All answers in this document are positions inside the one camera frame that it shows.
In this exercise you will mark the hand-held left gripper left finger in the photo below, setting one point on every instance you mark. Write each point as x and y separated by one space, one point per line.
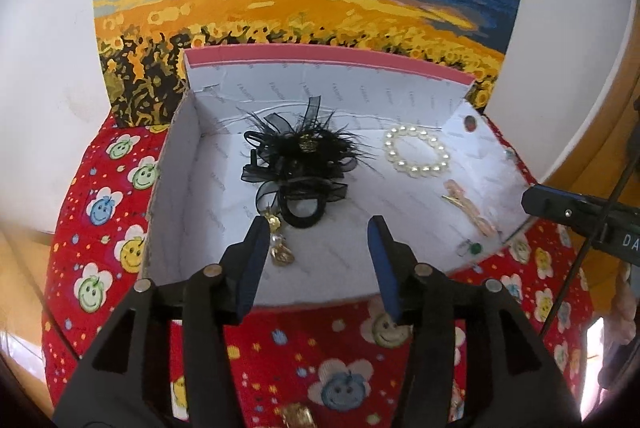
252 263

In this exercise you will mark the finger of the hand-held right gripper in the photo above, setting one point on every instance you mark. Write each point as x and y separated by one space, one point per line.
555 205

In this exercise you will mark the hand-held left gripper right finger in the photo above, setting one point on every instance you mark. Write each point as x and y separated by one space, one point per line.
385 268

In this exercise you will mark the gold sequin earring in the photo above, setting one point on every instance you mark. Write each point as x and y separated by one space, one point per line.
280 253
297 415

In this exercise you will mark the white cardboard box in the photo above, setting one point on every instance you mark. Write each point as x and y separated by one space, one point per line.
380 208

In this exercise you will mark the pink flower hair clip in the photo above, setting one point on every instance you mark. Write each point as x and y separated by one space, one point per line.
470 210

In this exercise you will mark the black feather hair accessory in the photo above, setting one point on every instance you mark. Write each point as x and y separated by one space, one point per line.
300 147

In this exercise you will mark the person's right hand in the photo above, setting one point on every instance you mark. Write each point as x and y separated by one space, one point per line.
625 303

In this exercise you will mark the wooden door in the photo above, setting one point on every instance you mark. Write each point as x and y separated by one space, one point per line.
600 147

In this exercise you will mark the red smiley printed cloth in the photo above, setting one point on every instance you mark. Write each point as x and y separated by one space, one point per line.
280 348

